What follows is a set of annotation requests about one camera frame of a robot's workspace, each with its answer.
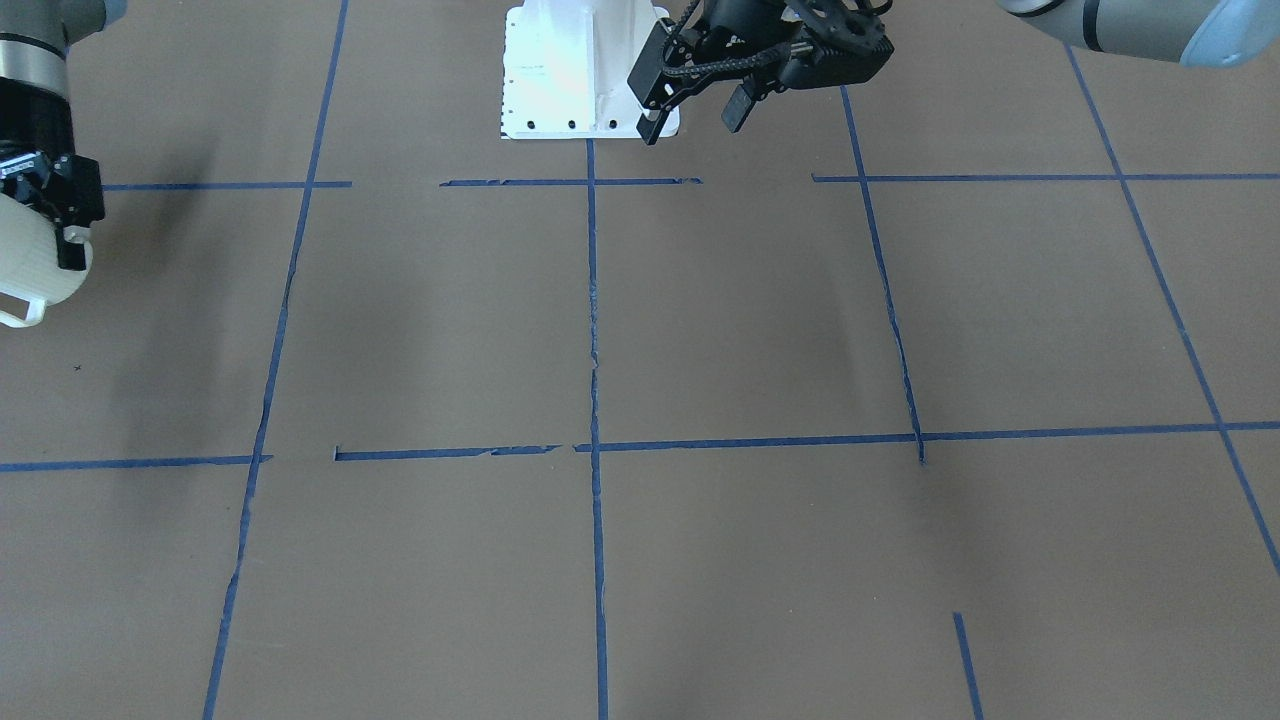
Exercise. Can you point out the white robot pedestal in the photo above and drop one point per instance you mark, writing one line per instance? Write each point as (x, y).
(566, 66)

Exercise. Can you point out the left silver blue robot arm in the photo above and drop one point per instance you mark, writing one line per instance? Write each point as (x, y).
(1213, 34)

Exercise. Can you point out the white ribbed plastic mug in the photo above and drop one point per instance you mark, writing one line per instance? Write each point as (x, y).
(29, 264)

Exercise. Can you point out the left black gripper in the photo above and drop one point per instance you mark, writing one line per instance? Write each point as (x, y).
(728, 20)

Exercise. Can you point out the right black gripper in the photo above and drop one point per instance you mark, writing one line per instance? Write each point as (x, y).
(36, 122)

